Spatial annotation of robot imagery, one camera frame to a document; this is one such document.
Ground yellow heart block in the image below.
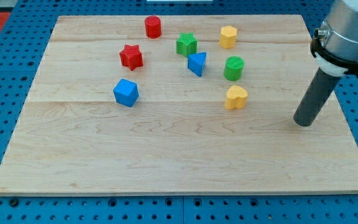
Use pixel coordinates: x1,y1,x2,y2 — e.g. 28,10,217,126
224,85,249,110

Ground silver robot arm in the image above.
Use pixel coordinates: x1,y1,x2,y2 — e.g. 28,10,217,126
310,0,358,77

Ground wooden board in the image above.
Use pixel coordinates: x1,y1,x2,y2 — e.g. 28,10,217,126
0,15,358,197

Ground blue triangle block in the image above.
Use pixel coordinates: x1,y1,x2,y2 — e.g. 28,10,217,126
188,52,207,77

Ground blue cube block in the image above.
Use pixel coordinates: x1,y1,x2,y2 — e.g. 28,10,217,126
113,79,139,107

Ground green star block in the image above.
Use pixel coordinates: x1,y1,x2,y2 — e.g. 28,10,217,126
176,32,198,57

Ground green cylinder block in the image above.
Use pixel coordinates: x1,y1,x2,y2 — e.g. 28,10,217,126
224,56,245,81

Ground red star block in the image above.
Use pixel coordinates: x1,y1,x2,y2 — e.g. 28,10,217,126
119,44,143,71

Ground yellow hexagon block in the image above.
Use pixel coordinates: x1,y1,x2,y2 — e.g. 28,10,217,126
219,26,237,49

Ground red cylinder block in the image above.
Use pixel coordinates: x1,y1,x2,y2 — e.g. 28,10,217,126
144,16,162,39

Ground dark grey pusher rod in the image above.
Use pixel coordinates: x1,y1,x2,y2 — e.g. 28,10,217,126
293,68,341,126

